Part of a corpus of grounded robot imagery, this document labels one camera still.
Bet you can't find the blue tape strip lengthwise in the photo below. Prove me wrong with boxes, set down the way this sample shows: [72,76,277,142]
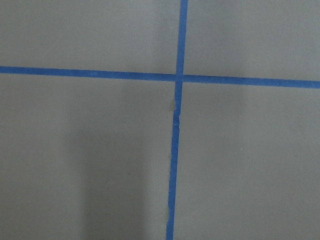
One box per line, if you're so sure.
[165,0,188,240]

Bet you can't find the blue tape strip crosswise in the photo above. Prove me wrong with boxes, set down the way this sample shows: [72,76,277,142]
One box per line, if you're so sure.
[0,66,320,89]

